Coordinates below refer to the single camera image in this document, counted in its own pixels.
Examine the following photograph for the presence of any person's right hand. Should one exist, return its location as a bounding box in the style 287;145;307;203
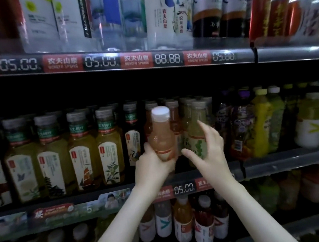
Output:
178;117;237;197

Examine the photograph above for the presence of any person's left hand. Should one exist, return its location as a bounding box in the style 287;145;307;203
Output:
130;140;181;196

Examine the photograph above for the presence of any pink juice bottle white cap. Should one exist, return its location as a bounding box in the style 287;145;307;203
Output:
146;105;178;163

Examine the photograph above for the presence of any yellow tea bottle leaf label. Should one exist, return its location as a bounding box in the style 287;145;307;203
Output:
93;107;127;187

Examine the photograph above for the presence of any pale yellow juice bottle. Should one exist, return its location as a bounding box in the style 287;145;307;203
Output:
184;100;213;168

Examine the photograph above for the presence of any row of tea juice bottles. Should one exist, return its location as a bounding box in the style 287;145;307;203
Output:
0;165;319;242

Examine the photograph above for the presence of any yellow tea bottle ship label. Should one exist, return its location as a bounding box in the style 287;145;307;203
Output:
64;110;102;192

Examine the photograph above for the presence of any black label coffee bottle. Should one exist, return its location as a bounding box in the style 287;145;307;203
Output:
189;0;226;41
217;0;252;40

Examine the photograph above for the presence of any row of clear water bottles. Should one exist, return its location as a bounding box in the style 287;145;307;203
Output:
15;0;198;64

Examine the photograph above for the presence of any person's right forearm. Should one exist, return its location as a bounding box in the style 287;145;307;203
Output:
214;173;300;242

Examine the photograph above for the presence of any person's left forearm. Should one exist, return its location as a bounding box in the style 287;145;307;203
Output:
73;183;160;242

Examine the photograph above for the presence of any green pictured price label strip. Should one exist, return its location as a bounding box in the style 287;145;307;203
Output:
0;171;240;242

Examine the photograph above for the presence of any red black price label strip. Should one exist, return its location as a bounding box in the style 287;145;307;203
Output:
0;30;255;86

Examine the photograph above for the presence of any stack of red drink cans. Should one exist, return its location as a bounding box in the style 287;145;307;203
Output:
243;0;303;43

